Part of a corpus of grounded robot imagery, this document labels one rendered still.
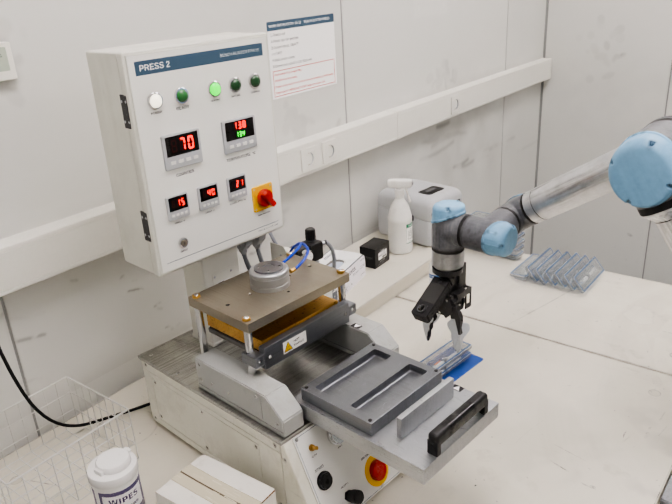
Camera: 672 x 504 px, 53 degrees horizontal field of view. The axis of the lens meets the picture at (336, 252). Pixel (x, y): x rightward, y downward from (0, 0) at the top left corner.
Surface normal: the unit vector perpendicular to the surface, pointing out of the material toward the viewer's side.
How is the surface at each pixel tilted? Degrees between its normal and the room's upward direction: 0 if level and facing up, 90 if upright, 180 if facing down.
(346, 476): 65
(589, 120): 90
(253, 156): 90
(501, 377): 0
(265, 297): 0
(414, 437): 0
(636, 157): 89
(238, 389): 90
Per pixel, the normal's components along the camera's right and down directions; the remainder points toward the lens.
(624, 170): -0.72, 0.27
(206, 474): -0.05, -0.91
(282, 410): 0.43, -0.54
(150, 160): 0.73, 0.23
